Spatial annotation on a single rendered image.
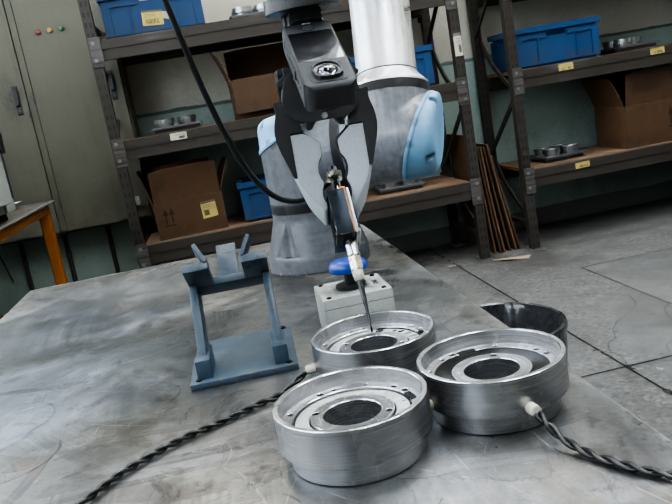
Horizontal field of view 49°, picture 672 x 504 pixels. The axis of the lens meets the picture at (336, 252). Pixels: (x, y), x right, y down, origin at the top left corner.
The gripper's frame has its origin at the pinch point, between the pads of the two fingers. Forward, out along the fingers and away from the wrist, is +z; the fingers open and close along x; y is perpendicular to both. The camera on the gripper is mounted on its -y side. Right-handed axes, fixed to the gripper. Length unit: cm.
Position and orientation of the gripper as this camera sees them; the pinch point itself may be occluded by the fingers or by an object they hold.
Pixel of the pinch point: (340, 210)
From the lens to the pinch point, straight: 71.1
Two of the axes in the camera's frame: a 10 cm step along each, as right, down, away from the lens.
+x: -9.8, 1.9, -0.9
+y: -1.2, -1.9, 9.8
